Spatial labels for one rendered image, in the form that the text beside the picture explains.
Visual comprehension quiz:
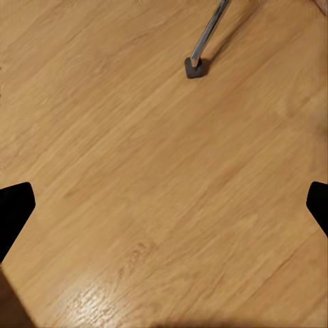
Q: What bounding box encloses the swivel chair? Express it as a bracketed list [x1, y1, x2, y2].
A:
[184, 0, 328, 79]

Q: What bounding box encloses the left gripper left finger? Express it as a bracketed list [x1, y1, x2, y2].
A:
[0, 182, 36, 263]

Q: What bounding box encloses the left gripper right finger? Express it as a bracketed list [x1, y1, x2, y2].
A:
[306, 181, 328, 237]

